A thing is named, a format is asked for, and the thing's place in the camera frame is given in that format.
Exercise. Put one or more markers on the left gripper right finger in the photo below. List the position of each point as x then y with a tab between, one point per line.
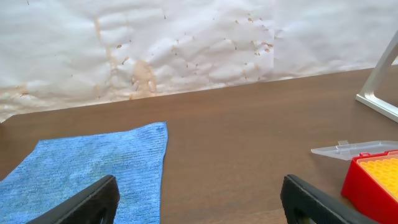
306	202

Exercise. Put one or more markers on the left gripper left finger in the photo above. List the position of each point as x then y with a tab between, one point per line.
93	203

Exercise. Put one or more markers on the blue cloth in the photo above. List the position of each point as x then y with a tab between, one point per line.
93	155

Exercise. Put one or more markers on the red and yellow tip box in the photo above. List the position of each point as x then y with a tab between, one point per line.
370	183

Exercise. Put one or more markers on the white and blue stand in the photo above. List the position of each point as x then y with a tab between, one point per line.
377	84

